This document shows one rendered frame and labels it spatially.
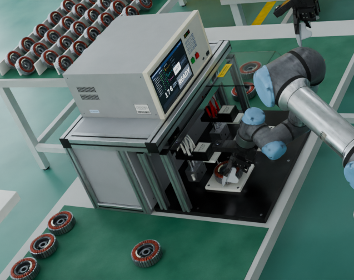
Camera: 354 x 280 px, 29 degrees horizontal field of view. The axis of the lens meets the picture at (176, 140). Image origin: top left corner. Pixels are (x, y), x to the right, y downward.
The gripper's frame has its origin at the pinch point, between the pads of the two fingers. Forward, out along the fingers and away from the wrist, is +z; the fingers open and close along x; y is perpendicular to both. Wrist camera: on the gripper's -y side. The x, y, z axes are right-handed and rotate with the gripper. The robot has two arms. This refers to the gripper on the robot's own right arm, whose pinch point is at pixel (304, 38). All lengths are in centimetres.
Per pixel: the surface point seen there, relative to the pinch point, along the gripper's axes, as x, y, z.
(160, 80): -38, -42, -10
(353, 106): 114, -23, 115
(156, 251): -78, -43, 36
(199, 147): -36, -38, 23
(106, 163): -54, -68, 16
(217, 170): -37, -33, 34
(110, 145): -56, -60, 6
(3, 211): -102, -74, -4
